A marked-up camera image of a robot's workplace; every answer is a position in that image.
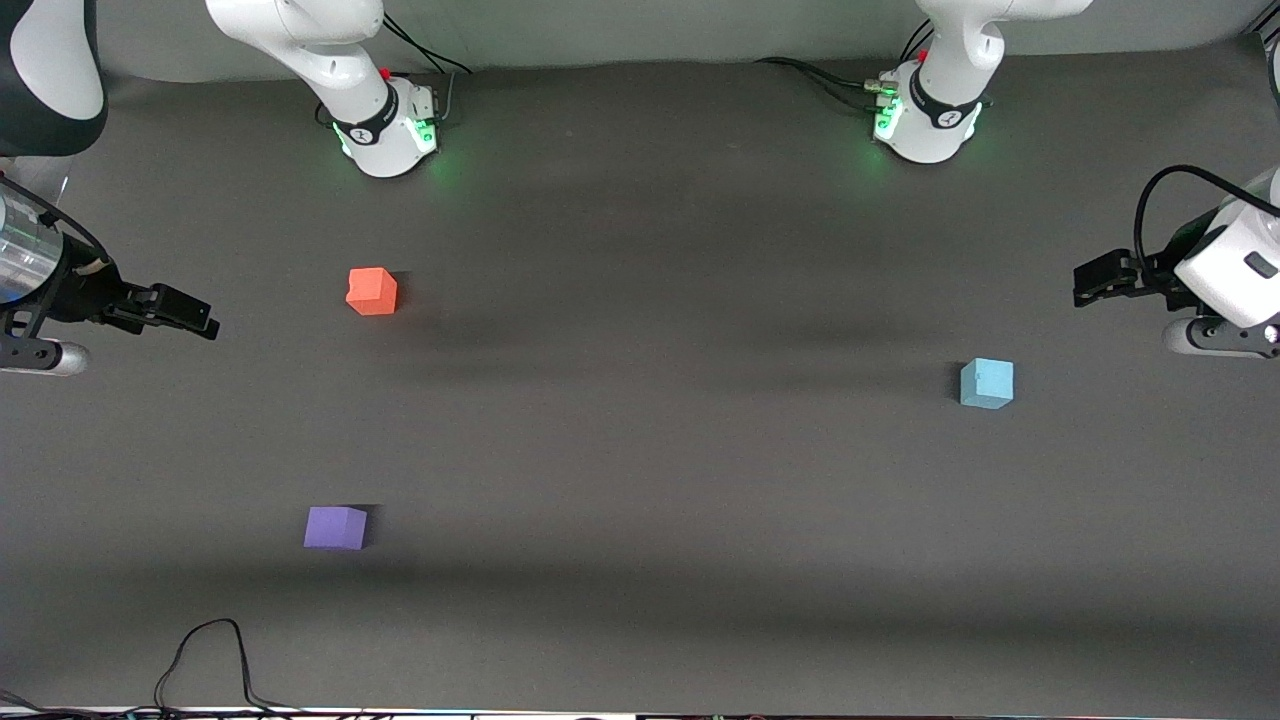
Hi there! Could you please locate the light blue foam block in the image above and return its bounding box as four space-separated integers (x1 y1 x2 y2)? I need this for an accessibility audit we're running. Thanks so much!
960 357 1015 410

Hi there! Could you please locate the orange foam block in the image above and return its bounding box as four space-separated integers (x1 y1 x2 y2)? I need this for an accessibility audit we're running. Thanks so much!
346 267 399 317

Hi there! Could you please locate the purple foam block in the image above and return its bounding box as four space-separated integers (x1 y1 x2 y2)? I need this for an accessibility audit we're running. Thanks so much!
303 506 369 552

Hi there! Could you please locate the dark grey table mat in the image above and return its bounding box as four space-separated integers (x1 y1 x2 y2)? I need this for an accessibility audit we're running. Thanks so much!
0 45 1280 716

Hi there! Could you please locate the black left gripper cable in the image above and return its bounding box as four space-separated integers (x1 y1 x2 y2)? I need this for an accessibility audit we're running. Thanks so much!
1132 165 1280 276

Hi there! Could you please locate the thin black looped cable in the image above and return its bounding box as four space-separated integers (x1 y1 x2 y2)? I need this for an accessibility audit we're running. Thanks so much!
0 618 331 720

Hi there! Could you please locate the black right arm base cable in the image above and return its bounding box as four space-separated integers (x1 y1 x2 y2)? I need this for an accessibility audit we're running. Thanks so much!
380 12 473 126

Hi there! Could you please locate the black arm base cable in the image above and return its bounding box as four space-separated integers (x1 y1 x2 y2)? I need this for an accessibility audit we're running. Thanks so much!
380 12 473 126
755 56 896 113

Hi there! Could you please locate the black left arm base cable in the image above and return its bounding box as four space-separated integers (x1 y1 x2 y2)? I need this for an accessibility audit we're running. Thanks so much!
755 56 896 113

